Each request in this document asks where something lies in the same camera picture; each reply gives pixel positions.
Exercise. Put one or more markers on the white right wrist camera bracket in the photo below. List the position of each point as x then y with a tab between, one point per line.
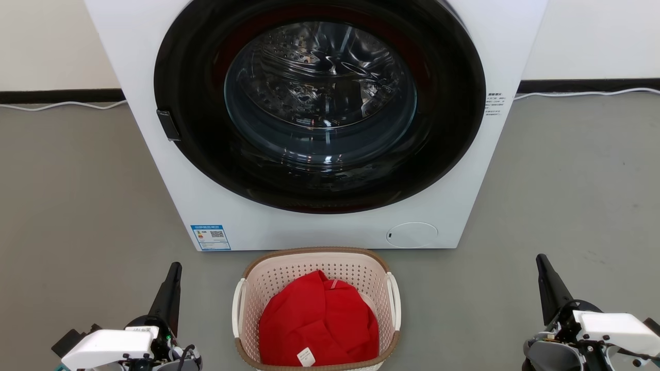
619	330

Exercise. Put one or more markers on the white garment care tag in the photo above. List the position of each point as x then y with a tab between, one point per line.
306	357

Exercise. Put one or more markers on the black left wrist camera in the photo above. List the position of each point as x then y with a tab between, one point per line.
72	340

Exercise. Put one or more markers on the red garment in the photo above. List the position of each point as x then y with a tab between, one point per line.
319	319

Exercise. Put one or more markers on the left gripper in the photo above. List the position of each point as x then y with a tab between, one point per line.
166	335

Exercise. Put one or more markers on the round black glass washer door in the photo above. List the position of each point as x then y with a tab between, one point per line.
196	154

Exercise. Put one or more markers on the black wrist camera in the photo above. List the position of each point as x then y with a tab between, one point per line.
654	325
72	340

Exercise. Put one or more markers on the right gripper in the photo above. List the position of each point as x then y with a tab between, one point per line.
572	320

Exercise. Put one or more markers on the blue energy label sticker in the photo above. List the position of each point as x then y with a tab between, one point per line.
210	237

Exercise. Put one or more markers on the steel washer drum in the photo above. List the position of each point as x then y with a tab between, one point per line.
319	93

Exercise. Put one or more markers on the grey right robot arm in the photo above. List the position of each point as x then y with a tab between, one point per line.
551	355

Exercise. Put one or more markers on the white perforated laundry basket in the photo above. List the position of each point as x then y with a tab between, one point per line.
309	263

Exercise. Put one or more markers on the round white filter cover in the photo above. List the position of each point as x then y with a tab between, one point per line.
412	235

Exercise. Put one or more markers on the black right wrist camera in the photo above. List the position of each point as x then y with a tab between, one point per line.
654	325

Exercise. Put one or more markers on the white front-load washing machine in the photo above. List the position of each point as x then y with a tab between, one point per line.
464	216

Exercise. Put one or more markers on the small printed text sticker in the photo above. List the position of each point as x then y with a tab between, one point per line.
495	104

